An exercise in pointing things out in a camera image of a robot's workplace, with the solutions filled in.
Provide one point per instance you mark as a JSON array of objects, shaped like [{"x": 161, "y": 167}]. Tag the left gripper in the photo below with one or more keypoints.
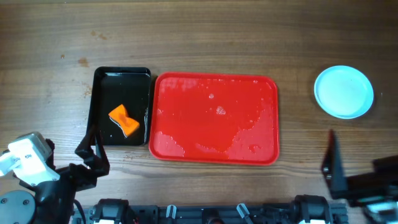
[{"x": 83, "y": 173}]

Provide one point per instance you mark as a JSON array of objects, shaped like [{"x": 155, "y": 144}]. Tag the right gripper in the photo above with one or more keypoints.
[{"x": 374, "y": 185}]

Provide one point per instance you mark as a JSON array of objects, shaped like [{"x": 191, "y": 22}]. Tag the orange sponge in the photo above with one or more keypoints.
[{"x": 120, "y": 117}]

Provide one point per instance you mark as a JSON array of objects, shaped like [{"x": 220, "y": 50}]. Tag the light blue plate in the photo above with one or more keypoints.
[{"x": 343, "y": 92}]

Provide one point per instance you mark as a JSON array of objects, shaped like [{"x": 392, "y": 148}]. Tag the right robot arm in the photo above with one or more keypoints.
[{"x": 374, "y": 192}]

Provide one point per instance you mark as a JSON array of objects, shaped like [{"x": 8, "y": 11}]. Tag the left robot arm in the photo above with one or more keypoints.
[{"x": 49, "y": 193}]

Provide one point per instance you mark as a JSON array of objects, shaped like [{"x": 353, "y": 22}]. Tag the black rectangular water tray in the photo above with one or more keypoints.
[{"x": 114, "y": 86}]

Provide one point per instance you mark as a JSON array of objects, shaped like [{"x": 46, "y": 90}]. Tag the red plastic serving tray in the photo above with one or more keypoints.
[{"x": 215, "y": 118}]

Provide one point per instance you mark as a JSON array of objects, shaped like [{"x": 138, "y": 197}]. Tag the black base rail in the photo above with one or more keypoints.
[{"x": 303, "y": 209}]

